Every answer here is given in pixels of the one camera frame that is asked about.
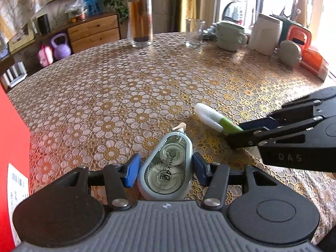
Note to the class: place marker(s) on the patterned cloth cover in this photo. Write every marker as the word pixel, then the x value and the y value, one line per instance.
pixel 31 0

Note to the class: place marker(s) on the white washing machine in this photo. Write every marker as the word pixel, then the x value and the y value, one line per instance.
pixel 233 6

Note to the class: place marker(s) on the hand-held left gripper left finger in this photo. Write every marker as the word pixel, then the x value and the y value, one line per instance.
pixel 132 169

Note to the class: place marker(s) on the black speaker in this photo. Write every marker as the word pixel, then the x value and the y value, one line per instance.
pixel 44 24

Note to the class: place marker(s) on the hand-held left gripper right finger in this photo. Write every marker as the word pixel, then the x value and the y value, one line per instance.
pixel 200 169

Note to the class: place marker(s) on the green mug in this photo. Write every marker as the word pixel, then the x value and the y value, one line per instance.
pixel 229 36

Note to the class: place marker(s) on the grey correction tape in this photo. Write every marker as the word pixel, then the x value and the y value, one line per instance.
pixel 165 168

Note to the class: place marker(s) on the yellow curtain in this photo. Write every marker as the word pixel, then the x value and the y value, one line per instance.
pixel 189 5

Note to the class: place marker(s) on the white router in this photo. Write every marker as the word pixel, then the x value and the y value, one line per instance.
pixel 14 76

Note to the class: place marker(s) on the clear plastic bag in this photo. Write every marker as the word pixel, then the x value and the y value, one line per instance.
pixel 74 9

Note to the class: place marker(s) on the pink toy suitcase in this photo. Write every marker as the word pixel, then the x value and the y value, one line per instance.
pixel 46 56

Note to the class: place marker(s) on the white jug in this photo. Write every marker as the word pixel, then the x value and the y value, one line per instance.
pixel 265 35

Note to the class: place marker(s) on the purple kettlebell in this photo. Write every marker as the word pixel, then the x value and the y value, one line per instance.
pixel 61 48

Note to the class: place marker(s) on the red cardboard box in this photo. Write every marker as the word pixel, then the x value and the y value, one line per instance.
pixel 13 141

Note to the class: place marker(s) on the orange plastic container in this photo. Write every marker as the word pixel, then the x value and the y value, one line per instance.
pixel 315 63

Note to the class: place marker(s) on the tall glass tea bottle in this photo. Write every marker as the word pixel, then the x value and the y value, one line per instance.
pixel 140 18

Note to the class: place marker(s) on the clear drinking glass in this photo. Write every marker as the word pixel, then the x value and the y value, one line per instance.
pixel 194 34

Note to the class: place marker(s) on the white and green pen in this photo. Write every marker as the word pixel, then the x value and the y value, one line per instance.
pixel 210 115

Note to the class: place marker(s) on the green utensil holder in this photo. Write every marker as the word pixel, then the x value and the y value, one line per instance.
pixel 286 21

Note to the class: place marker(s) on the pale green round lid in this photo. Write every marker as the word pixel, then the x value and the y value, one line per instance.
pixel 288 53

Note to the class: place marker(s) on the cream picture frame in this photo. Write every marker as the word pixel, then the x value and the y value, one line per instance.
pixel 21 36

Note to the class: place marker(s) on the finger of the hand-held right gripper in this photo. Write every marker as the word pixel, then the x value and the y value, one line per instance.
pixel 262 122
pixel 249 139

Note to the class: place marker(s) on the wooden TV cabinet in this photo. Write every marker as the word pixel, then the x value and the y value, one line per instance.
pixel 94 32

